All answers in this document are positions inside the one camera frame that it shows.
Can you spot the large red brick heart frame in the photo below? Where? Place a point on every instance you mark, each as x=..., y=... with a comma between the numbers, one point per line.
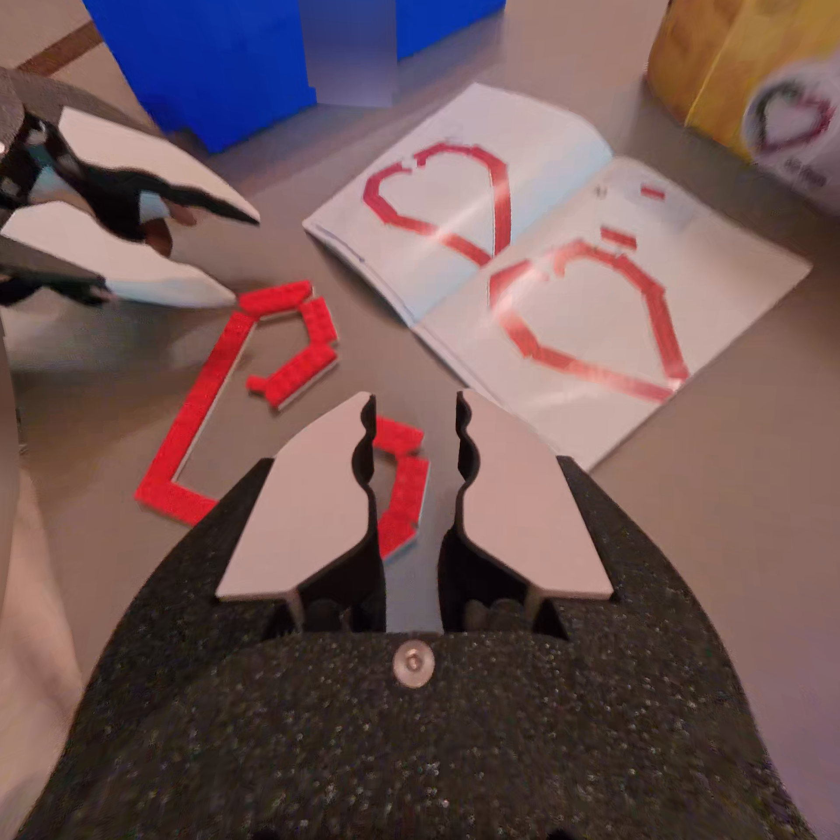
x=197, y=407

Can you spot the open instruction booklet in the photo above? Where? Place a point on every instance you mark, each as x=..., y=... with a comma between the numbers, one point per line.
x=558, y=210

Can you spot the yellow and white toy box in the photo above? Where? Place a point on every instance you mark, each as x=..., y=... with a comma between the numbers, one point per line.
x=715, y=72

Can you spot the person's left hand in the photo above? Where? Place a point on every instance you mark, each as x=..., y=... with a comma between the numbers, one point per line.
x=161, y=233

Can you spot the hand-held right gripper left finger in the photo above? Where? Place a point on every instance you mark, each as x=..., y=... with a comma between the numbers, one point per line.
x=308, y=518

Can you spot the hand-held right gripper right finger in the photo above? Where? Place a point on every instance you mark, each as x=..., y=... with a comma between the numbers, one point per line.
x=531, y=518

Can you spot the blue box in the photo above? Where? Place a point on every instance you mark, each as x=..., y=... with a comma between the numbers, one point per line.
x=216, y=72

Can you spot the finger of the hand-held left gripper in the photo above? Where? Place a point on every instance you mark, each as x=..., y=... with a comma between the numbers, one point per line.
x=131, y=148
x=65, y=243

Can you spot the small red brick arc piece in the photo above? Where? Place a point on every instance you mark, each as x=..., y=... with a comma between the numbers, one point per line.
x=403, y=492

